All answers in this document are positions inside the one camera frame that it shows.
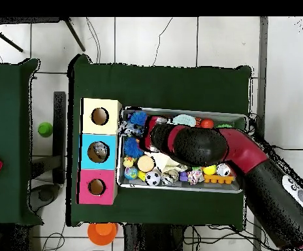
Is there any clear plastic cup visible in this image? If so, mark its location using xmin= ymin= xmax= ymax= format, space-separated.
xmin=117 ymin=120 xmax=145 ymax=139

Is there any cream waffle cloth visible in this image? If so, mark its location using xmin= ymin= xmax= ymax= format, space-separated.
xmin=144 ymin=151 xmax=188 ymax=173

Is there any mint green waffle cloth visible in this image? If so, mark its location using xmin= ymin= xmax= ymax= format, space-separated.
xmin=172 ymin=114 xmax=197 ymax=128

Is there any clear plastic water bottle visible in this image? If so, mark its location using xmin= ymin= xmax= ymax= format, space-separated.
xmin=91 ymin=141 xmax=110 ymax=160

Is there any shallow mesh bin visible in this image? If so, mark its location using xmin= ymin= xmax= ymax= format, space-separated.
xmin=116 ymin=106 xmax=249 ymax=194

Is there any wooden box with three holes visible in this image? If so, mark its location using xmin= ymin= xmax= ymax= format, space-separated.
xmin=76 ymin=97 xmax=123 ymax=205

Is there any orange foam disc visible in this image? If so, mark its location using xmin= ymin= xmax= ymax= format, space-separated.
xmin=136 ymin=154 xmax=156 ymax=173

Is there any globe print ball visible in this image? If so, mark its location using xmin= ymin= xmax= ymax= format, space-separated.
xmin=123 ymin=166 xmax=138 ymax=180

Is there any small soccer ball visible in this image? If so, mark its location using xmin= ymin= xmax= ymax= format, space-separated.
xmin=144 ymin=171 xmax=162 ymax=187

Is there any dark green table cloth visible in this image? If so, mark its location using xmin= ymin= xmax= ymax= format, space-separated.
xmin=66 ymin=54 xmax=252 ymax=227

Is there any red ball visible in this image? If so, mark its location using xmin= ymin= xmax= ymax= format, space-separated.
xmin=200 ymin=118 xmax=215 ymax=129

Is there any yellow ball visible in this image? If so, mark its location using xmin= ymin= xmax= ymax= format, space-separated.
xmin=202 ymin=164 xmax=217 ymax=175

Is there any orange building brick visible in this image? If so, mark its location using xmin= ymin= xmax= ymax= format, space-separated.
xmin=203 ymin=174 xmax=235 ymax=186

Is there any black upright panel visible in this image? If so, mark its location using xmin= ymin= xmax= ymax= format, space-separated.
xmin=52 ymin=91 xmax=67 ymax=185

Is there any orange plastic cup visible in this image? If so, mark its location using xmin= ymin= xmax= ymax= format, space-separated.
xmin=87 ymin=222 xmax=119 ymax=246

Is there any grey stand base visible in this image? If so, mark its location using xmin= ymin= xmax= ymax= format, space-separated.
xmin=29 ymin=183 xmax=61 ymax=213

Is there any green cloth side table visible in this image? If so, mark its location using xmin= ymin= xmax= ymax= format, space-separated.
xmin=0 ymin=58 xmax=44 ymax=227

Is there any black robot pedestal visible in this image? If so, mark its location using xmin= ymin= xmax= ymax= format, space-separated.
xmin=122 ymin=223 xmax=187 ymax=251

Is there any black metal frame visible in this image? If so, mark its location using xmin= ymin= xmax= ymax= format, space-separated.
xmin=0 ymin=16 xmax=86 ymax=53

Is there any black floor cable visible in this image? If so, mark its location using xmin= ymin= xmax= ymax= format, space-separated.
xmin=272 ymin=145 xmax=303 ymax=152

